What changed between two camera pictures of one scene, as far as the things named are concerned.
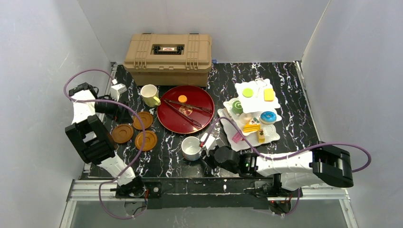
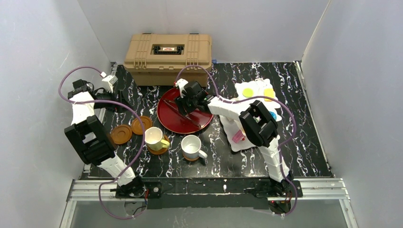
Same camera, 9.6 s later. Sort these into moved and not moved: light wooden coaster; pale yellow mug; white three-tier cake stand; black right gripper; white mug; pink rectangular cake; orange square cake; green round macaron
Moved: light wooden coaster; black right gripper; pale yellow mug
Not moved: pink rectangular cake; white three-tier cake stand; white mug; orange square cake; green round macaron
